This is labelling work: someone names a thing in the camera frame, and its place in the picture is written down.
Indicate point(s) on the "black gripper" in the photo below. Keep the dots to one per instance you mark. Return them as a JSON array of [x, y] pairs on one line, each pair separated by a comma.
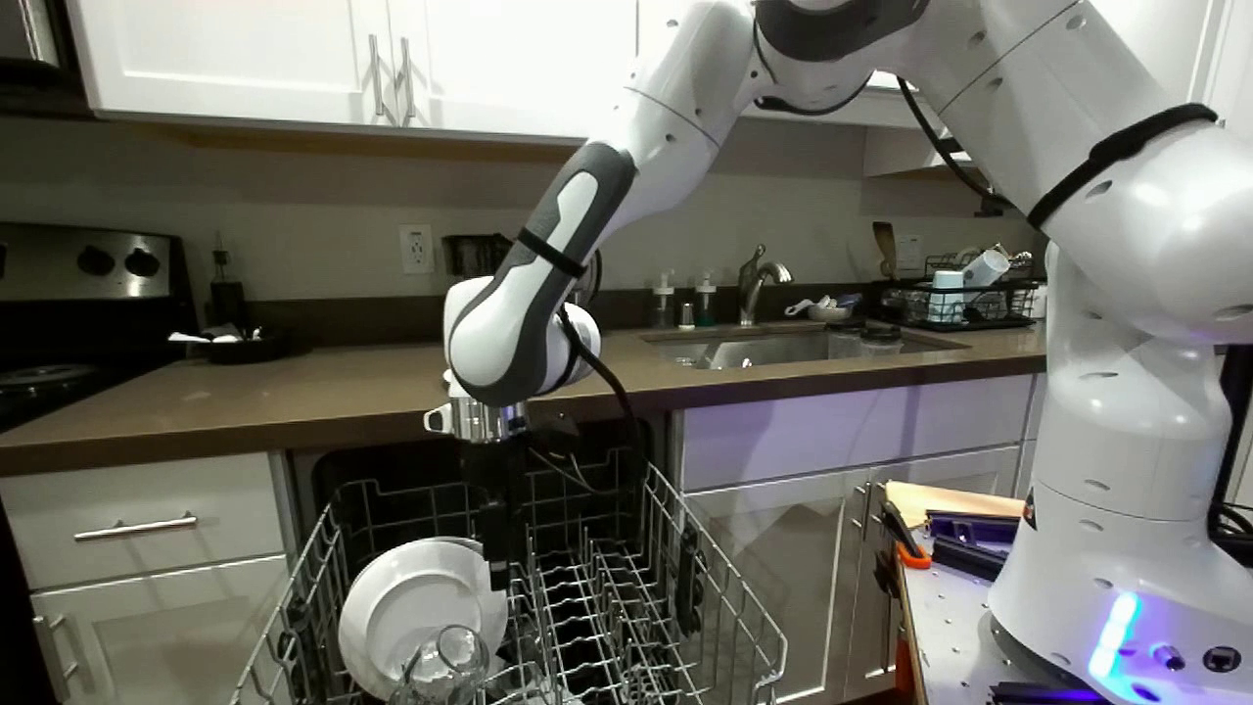
[[503, 474]]

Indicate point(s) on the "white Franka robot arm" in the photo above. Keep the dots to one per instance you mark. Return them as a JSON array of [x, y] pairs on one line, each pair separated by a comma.
[[1149, 393]]

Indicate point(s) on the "dishwasher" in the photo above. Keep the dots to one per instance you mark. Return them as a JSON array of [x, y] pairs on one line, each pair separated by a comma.
[[394, 482]]

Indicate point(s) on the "clear drinking glass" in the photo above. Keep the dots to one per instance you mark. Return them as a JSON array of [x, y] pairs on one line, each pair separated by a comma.
[[450, 658]]

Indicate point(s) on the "black coffee maker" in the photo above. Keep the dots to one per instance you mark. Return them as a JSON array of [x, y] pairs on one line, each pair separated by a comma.
[[470, 257]]

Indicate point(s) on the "black pan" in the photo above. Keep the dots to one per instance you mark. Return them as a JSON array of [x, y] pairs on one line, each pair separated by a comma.
[[255, 345]]

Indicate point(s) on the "steel kitchen sink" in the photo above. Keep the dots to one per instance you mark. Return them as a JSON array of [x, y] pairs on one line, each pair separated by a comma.
[[783, 351]]

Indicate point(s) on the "chrome faucet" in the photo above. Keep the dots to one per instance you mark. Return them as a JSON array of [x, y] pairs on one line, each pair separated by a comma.
[[756, 279]]

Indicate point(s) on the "dark bottle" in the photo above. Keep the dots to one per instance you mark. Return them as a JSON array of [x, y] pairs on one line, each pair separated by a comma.
[[229, 294]]

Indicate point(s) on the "white sink base cabinet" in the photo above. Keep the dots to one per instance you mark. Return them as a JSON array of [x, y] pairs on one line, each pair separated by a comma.
[[837, 432]]

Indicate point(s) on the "white drawer front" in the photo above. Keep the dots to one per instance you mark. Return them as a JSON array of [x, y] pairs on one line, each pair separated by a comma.
[[159, 493]]

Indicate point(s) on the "white base cabinet door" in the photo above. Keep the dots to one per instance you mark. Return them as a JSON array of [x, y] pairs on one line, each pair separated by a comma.
[[171, 640]]

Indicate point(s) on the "black and steel stove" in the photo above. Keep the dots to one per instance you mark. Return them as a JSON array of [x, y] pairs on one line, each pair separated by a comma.
[[78, 326]]

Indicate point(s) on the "wooden board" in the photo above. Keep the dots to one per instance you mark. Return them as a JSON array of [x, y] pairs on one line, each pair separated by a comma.
[[954, 499]]

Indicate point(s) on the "black clamp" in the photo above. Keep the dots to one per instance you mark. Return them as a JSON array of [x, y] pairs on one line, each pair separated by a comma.
[[974, 543]]

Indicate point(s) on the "metal robot table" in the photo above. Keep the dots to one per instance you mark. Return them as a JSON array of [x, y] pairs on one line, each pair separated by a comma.
[[954, 640]]

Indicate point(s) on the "white upper cabinets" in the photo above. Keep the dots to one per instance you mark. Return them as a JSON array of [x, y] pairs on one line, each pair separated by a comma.
[[259, 59]]

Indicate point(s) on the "black dish drying rack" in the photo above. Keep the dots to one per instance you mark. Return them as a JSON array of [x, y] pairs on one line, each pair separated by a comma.
[[960, 304]]

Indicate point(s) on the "white wall outlet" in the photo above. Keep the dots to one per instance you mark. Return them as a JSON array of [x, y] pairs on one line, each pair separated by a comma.
[[418, 247]]

